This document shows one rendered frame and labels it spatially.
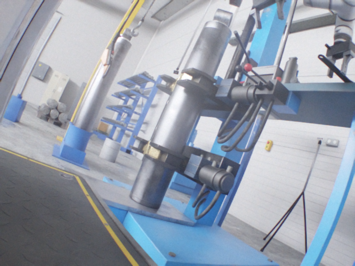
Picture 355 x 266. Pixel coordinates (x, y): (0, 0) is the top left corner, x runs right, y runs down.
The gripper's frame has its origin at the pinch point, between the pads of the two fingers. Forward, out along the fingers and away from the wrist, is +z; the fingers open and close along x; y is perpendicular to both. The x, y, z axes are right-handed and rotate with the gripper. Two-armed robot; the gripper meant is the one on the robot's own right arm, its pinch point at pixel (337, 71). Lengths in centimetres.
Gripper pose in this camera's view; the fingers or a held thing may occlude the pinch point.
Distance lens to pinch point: 105.9
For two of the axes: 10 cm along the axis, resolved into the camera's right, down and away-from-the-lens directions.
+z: -3.9, 9.2, -0.8
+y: -8.8, -3.9, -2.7
